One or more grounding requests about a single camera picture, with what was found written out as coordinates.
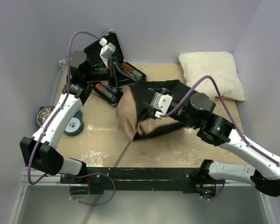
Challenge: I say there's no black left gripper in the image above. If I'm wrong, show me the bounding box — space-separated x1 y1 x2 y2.
84 57 137 90

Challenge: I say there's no beige fabric pet tent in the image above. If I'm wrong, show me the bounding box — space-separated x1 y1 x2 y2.
116 80 189 140

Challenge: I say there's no black tent pole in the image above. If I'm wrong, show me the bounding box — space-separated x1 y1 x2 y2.
81 140 132 224

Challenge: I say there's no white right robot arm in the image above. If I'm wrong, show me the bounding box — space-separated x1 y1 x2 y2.
116 80 280 197

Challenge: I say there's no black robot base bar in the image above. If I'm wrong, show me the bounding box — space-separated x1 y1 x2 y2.
60 167 224 194

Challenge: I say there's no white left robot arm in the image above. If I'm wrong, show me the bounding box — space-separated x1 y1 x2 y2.
20 51 93 183

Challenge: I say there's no teal double pet bowl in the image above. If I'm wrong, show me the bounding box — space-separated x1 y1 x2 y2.
36 106 84 137

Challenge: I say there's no black poker chip case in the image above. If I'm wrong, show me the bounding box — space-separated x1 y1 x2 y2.
70 31 147 107

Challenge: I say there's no red poker chip roll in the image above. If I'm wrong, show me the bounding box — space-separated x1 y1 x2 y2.
121 63 134 73

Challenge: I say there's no purple poker chip roll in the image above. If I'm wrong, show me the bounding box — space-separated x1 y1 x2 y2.
100 81 118 96

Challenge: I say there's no green blue poker chip roll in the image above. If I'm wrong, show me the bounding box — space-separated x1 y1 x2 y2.
132 70 143 80

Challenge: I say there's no white fluffy pillow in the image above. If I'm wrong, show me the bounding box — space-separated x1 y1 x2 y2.
178 51 245 101

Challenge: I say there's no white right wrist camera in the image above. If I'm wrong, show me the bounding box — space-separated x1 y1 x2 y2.
150 92 173 119

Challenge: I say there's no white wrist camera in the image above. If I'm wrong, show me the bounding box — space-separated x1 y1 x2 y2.
99 38 116 68
150 92 173 119

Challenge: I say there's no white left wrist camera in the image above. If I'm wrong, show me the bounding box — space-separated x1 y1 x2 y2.
99 38 116 68

